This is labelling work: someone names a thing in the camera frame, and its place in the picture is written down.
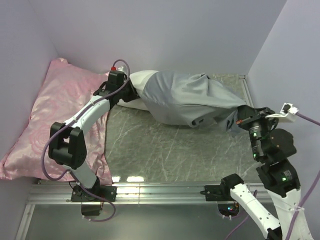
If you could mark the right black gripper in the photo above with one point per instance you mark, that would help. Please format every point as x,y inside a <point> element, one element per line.
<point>245,112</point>

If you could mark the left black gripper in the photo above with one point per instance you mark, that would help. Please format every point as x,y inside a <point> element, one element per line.
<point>133,93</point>

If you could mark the white pillow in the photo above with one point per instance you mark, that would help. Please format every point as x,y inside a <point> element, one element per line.
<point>139,80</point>

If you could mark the grey satin pillowcase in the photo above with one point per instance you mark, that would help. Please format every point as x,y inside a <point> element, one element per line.
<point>183,99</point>

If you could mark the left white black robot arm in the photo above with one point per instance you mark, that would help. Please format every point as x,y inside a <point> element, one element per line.
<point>67,145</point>

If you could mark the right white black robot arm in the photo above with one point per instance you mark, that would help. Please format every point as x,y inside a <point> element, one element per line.
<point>282,184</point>

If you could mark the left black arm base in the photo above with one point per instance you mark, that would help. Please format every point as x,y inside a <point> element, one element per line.
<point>92,200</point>

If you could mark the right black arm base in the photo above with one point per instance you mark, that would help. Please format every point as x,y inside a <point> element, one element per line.
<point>227,207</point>

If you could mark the pink satin rose pillow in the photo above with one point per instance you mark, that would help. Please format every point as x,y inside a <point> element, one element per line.
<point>65,90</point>

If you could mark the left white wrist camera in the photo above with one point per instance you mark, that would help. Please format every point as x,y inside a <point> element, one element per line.
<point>120,68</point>

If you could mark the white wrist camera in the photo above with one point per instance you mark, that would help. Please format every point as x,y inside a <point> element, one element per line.
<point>120,68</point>
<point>287,114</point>

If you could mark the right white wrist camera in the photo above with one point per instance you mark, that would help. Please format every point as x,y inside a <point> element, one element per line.
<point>287,114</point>

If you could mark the aluminium mounting rail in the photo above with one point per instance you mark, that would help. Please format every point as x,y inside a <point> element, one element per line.
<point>144,211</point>

